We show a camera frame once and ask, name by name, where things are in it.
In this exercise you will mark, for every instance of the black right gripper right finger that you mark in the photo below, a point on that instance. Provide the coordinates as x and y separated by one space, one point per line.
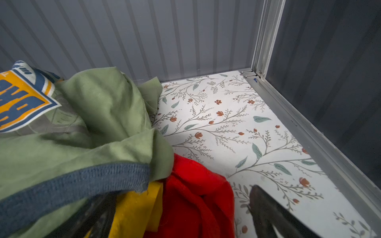
270 218

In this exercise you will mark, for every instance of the green printed t-shirt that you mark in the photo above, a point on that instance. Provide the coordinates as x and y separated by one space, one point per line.
65 142

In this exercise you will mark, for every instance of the yellow cloth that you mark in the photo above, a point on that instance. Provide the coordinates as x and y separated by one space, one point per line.
137 213

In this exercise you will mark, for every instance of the floral patterned table mat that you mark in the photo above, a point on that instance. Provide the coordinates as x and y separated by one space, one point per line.
221 121

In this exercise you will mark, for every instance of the red cloth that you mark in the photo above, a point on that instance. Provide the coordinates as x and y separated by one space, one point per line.
197 203

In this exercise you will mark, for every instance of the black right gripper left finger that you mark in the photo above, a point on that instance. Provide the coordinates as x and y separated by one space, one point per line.
94 218

